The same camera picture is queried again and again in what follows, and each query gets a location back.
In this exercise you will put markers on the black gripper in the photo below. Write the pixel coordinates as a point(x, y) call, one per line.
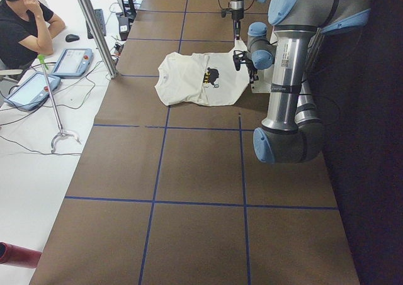
point(252, 74)
point(237, 15)

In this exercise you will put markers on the cream long-sleeve cat shirt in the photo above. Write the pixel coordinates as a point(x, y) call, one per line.
point(207, 79)

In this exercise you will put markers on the dark box with white label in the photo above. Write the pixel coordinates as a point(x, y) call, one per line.
point(124, 27)

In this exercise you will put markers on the black keyboard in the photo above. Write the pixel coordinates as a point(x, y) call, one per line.
point(100, 21)

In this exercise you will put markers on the black computer mouse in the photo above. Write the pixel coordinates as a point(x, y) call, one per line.
point(71, 38)

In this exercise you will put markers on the far blue teach pendant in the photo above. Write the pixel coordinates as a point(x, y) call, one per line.
point(73, 63)

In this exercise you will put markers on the blue teach pendant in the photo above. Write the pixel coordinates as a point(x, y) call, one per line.
point(73, 63)
point(31, 94)

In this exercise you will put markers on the metal reacher grabber stick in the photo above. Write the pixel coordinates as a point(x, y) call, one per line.
point(62, 134)

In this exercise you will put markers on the seated person in black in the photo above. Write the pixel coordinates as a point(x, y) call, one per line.
point(27, 30)

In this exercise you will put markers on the near blue teach pendant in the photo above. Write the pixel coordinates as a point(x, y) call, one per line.
point(31, 94)

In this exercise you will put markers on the red cylinder bottle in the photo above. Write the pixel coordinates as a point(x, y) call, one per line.
point(19, 256)

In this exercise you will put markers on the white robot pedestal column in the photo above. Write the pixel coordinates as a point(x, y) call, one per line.
point(263, 83)

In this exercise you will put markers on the aluminium frame post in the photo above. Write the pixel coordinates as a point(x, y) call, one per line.
point(88, 12)

